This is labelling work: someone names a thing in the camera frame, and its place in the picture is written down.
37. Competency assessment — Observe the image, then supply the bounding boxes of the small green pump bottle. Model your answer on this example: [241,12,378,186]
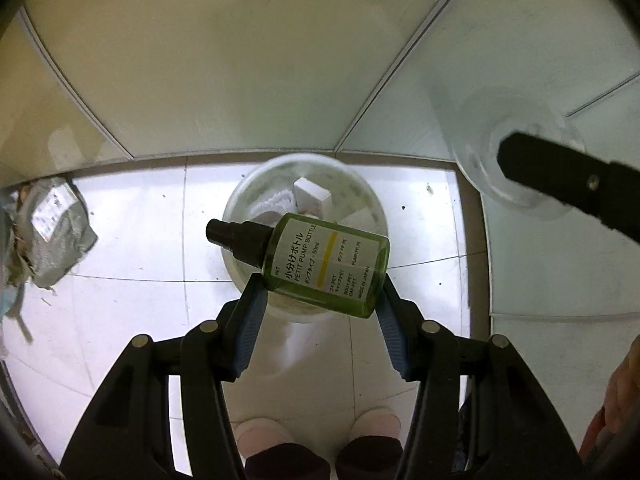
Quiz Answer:
[205,214,390,318]

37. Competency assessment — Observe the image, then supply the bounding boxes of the clear plastic cup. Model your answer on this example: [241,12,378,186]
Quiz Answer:
[448,88,586,220]

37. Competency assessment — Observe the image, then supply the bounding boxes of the right pink slipper foot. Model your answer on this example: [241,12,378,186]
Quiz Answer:
[348,408,401,441]

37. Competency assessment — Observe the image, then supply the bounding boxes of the pink slipper foot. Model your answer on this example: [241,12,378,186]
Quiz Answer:
[348,408,401,441]
[234,418,294,460]

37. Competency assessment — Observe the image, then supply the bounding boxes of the left pink slipper foot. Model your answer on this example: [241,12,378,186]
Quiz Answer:
[234,418,294,460]

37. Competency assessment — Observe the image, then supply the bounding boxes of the small white box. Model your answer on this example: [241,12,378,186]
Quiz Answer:
[293,178,332,211]

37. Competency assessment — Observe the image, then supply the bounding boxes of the crumpled grey plastic bag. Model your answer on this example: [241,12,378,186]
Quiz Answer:
[10,177,98,289]

